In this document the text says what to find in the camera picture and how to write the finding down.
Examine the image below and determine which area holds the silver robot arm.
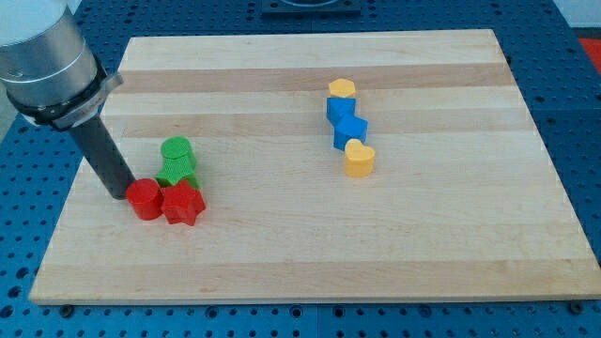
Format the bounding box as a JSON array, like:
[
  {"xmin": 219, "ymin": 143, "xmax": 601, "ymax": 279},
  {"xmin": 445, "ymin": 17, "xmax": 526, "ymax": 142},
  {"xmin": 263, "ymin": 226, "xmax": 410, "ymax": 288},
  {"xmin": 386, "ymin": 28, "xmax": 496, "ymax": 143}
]
[{"xmin": 1, "ymin": 0, "xmax": 123, "ymax": 131}]

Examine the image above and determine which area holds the red star block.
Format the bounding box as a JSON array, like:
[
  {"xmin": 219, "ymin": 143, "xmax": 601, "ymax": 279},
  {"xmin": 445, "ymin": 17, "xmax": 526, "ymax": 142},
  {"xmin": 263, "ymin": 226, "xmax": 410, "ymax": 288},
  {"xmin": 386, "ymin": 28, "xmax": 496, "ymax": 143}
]
[{"xmin": 161, "ymin": 179, "xmax": 206, "ymax": 226}]

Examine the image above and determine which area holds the green star block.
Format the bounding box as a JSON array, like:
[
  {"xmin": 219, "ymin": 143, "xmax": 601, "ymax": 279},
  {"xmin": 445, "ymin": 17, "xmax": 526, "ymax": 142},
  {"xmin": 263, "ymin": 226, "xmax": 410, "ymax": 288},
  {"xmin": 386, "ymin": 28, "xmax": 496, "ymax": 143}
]
[{"xmin": 155, "ymin": 156, "xmax": 199, "ymax": 189}]

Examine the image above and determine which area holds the yellow heart block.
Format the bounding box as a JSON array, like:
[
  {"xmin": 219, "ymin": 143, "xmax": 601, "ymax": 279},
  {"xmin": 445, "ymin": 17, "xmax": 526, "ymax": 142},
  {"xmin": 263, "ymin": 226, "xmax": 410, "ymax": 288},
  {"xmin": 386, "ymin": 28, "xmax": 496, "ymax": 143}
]
[{"xmin": 344, "ymin": 139, "xmax": 376, "ymax": 177}]

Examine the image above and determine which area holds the blue pentagon block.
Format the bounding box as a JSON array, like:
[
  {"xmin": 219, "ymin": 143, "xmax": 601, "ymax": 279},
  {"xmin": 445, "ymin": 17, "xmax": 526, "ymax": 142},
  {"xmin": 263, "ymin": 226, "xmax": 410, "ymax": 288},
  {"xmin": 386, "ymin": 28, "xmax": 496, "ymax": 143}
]
[{"xmin": 332, "ymin": 115, "xmax": 368, "ymax": 151}]

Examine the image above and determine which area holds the blue cube block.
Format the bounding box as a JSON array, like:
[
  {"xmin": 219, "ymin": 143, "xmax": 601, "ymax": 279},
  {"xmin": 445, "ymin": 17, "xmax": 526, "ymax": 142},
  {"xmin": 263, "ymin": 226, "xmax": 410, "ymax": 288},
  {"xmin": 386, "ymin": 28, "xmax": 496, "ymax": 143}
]
[{"xmin": 326, "ymin": 97, "xmax": 356, "ymax": 126}]

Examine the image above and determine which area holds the wooden board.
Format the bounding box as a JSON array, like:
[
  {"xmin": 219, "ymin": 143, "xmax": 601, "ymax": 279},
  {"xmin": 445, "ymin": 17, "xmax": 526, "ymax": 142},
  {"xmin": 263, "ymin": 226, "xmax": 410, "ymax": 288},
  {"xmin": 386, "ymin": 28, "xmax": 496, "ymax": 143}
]
[{"xmin": 29, "ymin": 29, "xmax": 600, "ymax": 305}]

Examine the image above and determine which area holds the yellow hexagon block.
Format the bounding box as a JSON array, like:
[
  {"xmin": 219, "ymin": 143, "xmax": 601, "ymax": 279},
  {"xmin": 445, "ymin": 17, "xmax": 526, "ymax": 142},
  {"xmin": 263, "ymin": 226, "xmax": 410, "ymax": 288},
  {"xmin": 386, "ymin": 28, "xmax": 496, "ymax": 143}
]
[{"xmin": 328, "ymin": 78, "xmax": 357, "ymax": 99}]

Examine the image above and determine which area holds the green cylinder block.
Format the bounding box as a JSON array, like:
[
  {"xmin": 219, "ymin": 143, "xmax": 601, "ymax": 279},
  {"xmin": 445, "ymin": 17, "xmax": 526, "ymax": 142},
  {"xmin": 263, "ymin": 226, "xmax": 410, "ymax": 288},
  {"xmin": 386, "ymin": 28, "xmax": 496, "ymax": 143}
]
[{"xmin": 161, "ymin": 136, "xmax": 197, "ymax": 168}]

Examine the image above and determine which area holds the red cylinder block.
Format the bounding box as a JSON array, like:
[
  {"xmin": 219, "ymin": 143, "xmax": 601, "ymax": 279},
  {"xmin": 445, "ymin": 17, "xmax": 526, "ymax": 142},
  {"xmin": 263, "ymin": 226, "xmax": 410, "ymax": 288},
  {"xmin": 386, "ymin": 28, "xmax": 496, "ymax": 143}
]
[{"xmin": 126, "ymin": 178, "xmax": 163, "ymax": 221}]

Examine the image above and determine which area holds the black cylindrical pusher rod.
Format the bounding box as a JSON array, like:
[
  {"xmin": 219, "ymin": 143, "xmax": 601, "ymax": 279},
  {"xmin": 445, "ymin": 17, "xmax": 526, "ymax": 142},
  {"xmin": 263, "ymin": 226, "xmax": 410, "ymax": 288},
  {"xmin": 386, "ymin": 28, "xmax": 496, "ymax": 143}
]
[{"xmin": 69, "ymin": 115, "xmax": 135, "ymax": 200}]

